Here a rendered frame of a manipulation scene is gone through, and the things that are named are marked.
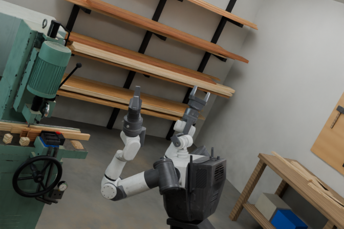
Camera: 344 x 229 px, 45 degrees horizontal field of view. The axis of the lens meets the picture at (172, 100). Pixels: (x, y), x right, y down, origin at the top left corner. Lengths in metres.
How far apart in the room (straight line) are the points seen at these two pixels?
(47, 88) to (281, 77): 3.64
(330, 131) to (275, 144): 0.79
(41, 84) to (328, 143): 3.36
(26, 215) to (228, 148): 3.64
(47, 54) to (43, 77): 0.14
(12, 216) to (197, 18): 3.72
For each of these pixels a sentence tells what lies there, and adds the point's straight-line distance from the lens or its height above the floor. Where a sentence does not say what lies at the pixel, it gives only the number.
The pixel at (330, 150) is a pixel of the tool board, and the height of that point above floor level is 1.19.
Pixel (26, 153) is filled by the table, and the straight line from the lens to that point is 2.67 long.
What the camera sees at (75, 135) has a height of 0.93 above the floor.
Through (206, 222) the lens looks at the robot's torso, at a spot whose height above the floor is 1.10.
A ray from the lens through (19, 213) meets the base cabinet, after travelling 2.95.
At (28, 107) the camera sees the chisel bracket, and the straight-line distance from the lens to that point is 2.74.
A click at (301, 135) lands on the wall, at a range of 5.20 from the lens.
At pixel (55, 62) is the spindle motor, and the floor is 1.43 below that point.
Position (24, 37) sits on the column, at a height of 1.44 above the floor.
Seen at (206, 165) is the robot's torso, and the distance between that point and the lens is 2.04.
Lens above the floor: 2.13
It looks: 15 degrees down
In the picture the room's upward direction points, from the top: 25 degrees clockwise
